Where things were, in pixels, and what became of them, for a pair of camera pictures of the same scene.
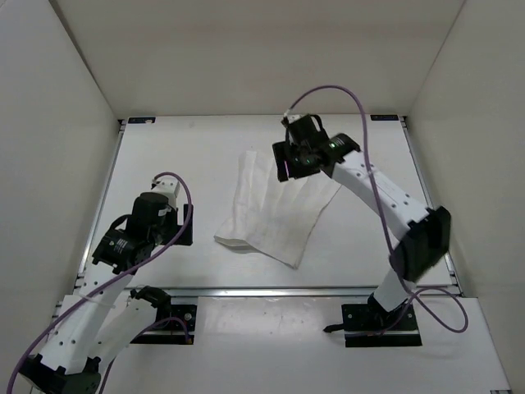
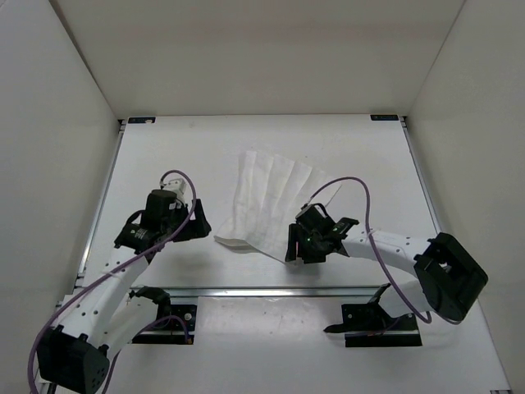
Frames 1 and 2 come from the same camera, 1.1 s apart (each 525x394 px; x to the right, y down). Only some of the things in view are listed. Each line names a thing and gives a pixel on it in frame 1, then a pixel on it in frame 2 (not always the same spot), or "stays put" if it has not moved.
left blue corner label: [141, 120] stays put
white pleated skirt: [275, 217] stays put
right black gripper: [282, 155] → [295, 236]
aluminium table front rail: [276, 291] stays put
